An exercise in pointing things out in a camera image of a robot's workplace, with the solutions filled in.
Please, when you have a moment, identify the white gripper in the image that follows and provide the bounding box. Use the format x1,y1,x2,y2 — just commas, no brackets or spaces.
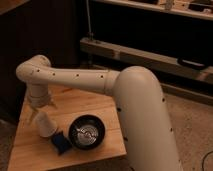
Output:
35,111,58,138

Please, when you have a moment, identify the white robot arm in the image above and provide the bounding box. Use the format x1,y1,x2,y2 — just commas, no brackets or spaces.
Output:
16,55,183,171

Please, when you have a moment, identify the black ceramic bowl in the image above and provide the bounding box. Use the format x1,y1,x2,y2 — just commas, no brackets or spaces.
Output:
68,115,105,150

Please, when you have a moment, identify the blue sponge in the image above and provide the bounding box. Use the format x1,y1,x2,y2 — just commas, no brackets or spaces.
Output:
51,132,72,155

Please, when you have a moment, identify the wooden bench shelf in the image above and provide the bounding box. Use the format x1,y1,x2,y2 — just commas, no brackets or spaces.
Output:
80,37,213,85

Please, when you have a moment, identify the metal pole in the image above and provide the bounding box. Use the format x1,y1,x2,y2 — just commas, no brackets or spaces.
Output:
86,0,94,41

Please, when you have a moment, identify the black handle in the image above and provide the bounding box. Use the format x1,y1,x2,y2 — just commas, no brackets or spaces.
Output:
177,58,208,70

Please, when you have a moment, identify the black cable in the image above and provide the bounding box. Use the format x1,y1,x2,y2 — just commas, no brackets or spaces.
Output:
201,150,213,171

